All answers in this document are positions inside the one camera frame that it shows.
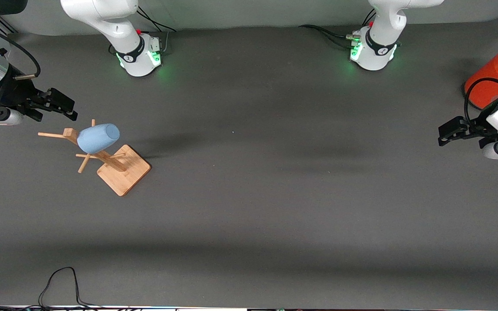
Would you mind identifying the light blue plastic cup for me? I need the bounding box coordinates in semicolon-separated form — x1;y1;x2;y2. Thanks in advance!
77;124;120;155

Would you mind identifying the wooden cup rack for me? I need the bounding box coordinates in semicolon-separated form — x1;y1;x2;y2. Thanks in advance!
38;119;151;197

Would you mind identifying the orange can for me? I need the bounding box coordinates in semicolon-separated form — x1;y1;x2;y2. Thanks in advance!
464;42;498;110

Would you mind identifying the black metal frame rail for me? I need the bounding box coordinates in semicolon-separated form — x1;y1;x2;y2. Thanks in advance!
0;14;18;35

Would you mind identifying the black arm base cable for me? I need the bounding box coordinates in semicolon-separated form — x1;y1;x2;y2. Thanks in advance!
136;5;177;54
299;25;355;48

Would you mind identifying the looped black cable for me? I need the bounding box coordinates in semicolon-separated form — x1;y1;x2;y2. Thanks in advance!
38;267;102;309

